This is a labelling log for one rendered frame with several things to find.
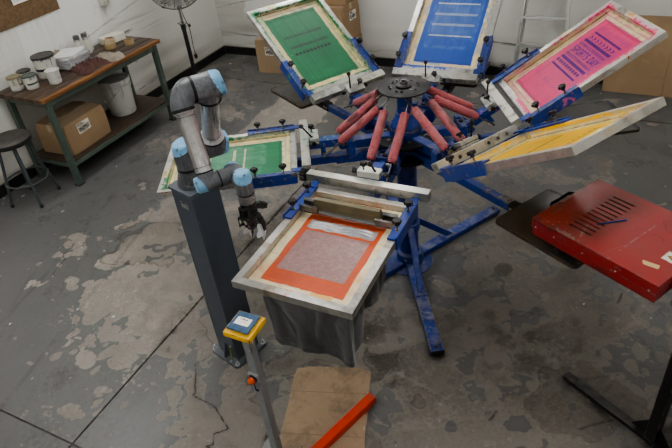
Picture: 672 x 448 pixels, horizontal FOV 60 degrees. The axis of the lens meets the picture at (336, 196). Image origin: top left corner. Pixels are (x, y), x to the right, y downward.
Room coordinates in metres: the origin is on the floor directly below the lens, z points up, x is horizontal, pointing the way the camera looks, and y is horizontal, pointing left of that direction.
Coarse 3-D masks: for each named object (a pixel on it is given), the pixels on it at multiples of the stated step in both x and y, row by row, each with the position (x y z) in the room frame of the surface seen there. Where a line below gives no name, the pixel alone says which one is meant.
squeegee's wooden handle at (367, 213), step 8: (320, 200) 2.37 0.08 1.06; (328, 200) 2.36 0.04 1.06; (336, 200) 2.35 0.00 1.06; (320, 208) 2.37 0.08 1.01; (328, 208) 2.35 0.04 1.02; (336, 208) 2.33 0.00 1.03; (344, 208) 2.31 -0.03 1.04; (352, 208) 2.28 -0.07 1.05; (360, 208) 2.26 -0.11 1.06; (368, 208) 2.25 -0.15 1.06; (376, 208) 2.25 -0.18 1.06; (352, 216) 2.29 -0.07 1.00; (360, 216) 2.26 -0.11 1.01; (368, 216) 2.24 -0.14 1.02; (376, 216) 2.22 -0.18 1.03
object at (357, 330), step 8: (384, 272) 2.17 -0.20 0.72; (376, 280) 2.05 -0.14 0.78; (376, 288) 2.04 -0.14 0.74; (368, 296) 1.98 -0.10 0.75; (376, 296) 2.03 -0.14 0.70; (368, 304) 1.98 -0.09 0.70; (360, 312) 1.88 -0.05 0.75; (360, 320) 1.87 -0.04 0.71; (352, 328) 1.79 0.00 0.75; (360, 328) 1.87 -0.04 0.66; (352, 336) 1.79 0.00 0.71; (360, 336) 1.87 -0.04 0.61; (352, 344) 1.78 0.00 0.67; (360, 344) 1.86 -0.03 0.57
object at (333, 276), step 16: (352, 224) 2.28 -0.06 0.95; (336, 240) 2.17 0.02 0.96; (352, 240) 2.16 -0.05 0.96; (336, 256) 2.05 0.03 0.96; (352, 256) 2.04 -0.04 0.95; (368, 256) 2.03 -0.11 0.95; (320, 272) 1.96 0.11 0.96; (336, 272) 1.94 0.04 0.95; (352, 272) 1.93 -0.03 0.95; (304, 288) 1.87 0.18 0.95; (320, 288) 1.85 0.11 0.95; (336, 288) 1.84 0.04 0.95
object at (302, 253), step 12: (312, 216) 2.39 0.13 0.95; (324, 216) 2.38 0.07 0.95; (300, 228) 2.30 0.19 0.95; (300, 240) 2.20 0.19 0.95; (312, 240) 2.19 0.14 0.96; (324, 240) 2.18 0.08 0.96; (288, 252) 2.12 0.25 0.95; (300, 252) 2.11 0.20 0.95; (312, 252) 2.10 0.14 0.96; (324, 252) 2.09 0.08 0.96; (276, 264) 2.05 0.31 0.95; (288, 264) 2.04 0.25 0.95; (300, 264) 2.03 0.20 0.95; (312, 264) 2.02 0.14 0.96; (264, 276) 1.97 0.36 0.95; (276, 276) 1.96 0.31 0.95; (288, 276) 1.96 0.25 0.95; (300, 276) 1.95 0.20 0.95
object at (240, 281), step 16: (320, 192) 2.55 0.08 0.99; (336, 192) 2.53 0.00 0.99; (384, 208) 2.38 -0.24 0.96; (400, 208) 2.34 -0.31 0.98; (288, 224) 2.31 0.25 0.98; (272, 240) 2.18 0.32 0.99; (256, 256) 2.08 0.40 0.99; (384, 256) 1.97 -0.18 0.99; (240, 272) 1.98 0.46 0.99; (368, 272) 1.88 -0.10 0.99; (240, 288) 1.91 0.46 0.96; (256, 288) 1.87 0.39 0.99; (272, 288) 1.85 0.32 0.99; (368, 288) 1.79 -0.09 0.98; (304, 304) 1.75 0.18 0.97; (320, 304) 1.72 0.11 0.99; (336, 304) 1.71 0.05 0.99; (352, 304) 1.70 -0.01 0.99; (352, 320) 1.65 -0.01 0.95
